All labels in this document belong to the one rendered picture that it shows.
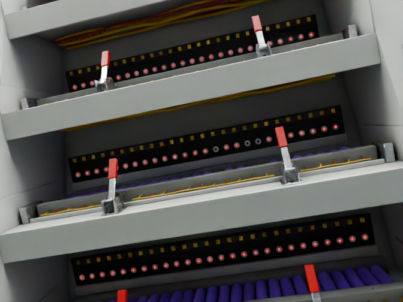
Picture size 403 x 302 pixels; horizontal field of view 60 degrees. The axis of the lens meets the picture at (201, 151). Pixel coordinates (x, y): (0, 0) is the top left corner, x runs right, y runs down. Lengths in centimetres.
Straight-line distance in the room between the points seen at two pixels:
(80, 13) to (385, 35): 50
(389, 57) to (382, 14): 7
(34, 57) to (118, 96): 29
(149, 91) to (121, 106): 5
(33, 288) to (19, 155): 23
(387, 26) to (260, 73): 19
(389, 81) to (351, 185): 16
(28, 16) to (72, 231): 40
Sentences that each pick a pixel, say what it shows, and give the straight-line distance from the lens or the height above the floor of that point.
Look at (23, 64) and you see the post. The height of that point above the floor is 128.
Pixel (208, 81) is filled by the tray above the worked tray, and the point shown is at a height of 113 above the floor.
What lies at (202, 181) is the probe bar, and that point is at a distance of 57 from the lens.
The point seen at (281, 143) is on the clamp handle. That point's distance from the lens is 53.
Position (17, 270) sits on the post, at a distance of 66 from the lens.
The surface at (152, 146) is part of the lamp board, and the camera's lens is 70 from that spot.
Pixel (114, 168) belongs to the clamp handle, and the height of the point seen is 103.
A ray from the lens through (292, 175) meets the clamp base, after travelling 53.
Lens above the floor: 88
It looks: 17 degrees up
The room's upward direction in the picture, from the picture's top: 8 degrees counter-clockwise
